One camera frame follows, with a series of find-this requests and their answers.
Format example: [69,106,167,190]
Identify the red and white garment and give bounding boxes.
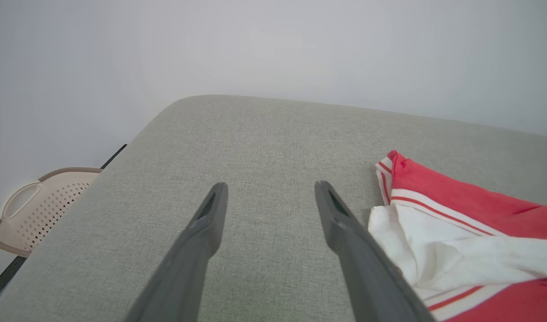
[368,150,547,322]

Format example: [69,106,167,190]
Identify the grey-green fabric sofa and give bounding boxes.
[0,94,547,322]

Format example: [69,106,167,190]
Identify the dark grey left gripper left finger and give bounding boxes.
[123,182,229,322]

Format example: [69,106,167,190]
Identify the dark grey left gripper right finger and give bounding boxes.
[314,180,437,322]

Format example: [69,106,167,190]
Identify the beige perforated laundry basket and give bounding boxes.
[0,167,103,258]

